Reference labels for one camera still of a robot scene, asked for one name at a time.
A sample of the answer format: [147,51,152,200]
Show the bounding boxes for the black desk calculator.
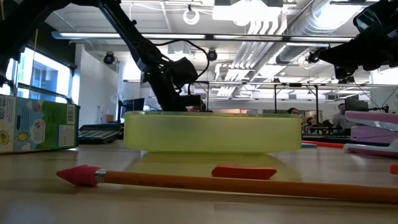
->
[77,123,123,145]

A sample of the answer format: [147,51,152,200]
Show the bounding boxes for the long ceiling light bar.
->
[51,30,354,43]

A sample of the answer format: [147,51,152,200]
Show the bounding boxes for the orange marker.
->
[301,140,345,149]

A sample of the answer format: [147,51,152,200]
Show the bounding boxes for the orange pencil pink eraser cap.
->
[55,164,398,205]

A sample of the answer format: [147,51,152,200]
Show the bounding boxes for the bright window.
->
[0,45,74,105]

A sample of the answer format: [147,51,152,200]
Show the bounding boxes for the black background rig frame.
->
[190,80,320,114]

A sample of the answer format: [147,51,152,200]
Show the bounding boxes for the red eraser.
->
[211,165,277,181]

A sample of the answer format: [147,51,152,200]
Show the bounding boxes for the black computer monitor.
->
[119,97,146,119]
[344,94,369,113]

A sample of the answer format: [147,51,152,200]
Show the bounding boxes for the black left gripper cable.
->
[155,39,211,94]

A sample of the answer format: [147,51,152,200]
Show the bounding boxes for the pink stapler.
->
[343,110,398,157]

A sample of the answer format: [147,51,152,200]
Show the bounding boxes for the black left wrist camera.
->
[169,57,200,87]

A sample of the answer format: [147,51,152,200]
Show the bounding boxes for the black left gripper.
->
[140,57,203,112]

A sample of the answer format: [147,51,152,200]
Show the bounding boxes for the silver ventilation duct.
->
[275,0,364,65]

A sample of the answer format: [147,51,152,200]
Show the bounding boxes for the white coiled ceiling cable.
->
[182,8,201,26]

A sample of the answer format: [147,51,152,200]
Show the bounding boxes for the crayon box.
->
[0,94,80,154]

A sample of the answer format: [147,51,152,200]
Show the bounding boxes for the translucent yellow-green pencil case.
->
[123,110,303,154]

